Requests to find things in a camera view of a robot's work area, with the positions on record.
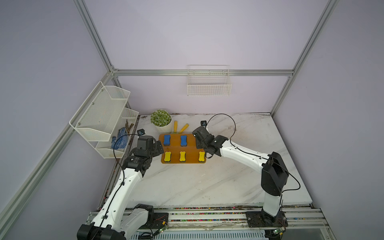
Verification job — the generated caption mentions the yellow eraser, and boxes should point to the yellow eraser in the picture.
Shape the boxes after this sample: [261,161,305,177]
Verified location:
[198,152,206,163]
[164,152,172,163]
[179,152,186,163]

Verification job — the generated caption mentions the blue eraser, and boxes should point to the blue eraser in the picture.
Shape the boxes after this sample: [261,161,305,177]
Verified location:
[163,135,171,146]
[181,135,188,147]

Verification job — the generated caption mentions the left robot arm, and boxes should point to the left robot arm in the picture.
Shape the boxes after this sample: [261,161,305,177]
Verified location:
[77,135,164,240]

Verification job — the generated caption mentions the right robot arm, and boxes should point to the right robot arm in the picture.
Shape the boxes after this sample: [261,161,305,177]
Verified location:
[193,126,289,218]

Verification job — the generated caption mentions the orange wooden two-tier shelf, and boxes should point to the orange wooden two-tier shelf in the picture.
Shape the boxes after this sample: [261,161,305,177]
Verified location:
[159,134,206,165]

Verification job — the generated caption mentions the green succulent in white pot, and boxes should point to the green succulent in white pot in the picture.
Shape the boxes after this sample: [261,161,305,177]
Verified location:
[151,109,172,134]

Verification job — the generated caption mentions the blue crumpled item in bin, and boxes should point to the blue crumpled item in bin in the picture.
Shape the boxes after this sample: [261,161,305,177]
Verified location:
[111,127,128,150]

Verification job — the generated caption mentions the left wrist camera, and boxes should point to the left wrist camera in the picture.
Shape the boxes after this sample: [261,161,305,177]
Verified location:
[137,129,146,136]

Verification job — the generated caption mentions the yellow handled garden tool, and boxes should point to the yellow handled garden tool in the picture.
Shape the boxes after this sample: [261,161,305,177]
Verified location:
[173,121,189,134]

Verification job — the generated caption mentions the white mesh lower wall bin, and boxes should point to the white mesh lower wall bin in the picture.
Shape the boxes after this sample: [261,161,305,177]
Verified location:
[96,108,139,159]

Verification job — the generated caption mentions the white mesh wall bin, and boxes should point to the white mesh wall bin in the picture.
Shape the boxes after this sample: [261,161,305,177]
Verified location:
[69,82,131,142]
[96,108,139,159]

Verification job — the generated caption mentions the white wire wall basket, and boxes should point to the white wire wall basket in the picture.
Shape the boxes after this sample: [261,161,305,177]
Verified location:
[187,65,232,97]

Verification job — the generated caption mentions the white mesh upper wall bin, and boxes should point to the white mesh upper wall bin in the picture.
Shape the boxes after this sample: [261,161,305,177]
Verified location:
[69,82,131,142]

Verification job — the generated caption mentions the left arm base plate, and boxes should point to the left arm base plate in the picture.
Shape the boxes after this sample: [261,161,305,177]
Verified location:
[141,213,169,231]

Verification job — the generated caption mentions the aluminium rail base frame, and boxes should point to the aluminium rail base frame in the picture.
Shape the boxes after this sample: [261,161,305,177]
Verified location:
[131,205,336,240]

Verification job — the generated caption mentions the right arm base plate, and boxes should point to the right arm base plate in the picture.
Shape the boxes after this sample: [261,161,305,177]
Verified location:
[246,210,288,228]

